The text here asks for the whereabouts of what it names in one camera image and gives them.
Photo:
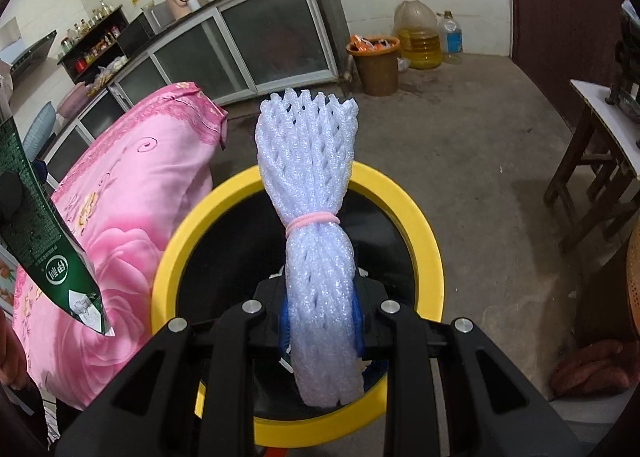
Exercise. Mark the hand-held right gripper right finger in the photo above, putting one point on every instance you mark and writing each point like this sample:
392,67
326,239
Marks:
358,332

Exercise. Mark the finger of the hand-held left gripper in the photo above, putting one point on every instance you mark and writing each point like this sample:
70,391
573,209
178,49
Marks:
11,202

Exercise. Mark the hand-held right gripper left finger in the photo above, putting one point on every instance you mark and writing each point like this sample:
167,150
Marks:
283,329

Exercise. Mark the green milk carton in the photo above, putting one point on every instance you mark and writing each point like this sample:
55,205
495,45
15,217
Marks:
40,242

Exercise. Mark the yellow round bin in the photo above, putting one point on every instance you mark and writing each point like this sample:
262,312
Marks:
400,217

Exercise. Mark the white foam net bundle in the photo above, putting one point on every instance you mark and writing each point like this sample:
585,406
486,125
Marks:
310,187

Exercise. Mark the person's left hand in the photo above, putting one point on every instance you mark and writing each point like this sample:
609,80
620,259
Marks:
10,352

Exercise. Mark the blue plastic basin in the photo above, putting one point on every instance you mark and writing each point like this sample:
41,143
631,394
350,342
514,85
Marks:
39,129

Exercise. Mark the pink plastic basin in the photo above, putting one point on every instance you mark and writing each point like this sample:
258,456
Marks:
74,99

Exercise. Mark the pink floral blanket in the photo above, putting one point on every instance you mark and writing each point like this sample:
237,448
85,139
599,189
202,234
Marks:
140,197

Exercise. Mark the range hood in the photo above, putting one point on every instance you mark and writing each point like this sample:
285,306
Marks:
30,57

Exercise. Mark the food bags pile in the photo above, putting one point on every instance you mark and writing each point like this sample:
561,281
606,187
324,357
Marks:
105,74

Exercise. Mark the black spice shelf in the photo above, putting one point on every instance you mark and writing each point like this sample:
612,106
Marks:
95,44

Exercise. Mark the black microwave oven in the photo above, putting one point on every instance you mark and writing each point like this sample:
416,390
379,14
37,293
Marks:
135,34

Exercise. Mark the sweet potato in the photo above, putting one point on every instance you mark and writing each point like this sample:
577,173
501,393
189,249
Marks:
592,367

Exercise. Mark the brown plastic bin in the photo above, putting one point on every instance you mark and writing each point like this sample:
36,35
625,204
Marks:
375,72

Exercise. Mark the small white cup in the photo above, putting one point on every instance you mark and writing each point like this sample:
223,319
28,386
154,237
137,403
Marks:
193,4

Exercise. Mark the woven basket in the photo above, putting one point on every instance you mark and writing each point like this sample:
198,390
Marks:
633,287

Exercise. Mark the orange snack wrappers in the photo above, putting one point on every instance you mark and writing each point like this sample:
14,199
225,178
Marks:
372,43

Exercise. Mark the glass-door kitchen cabinet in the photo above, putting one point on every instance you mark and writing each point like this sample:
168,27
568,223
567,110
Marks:
280,37

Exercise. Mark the large cooking oil jug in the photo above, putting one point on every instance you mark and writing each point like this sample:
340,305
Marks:
417,37

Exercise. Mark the clear blue water bottle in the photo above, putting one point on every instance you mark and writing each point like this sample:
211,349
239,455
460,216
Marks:
451,39

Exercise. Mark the white-topped wooden stool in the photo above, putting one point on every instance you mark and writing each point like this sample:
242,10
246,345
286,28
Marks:
595,112

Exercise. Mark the dark red door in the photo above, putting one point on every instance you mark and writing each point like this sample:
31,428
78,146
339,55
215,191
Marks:
560,12

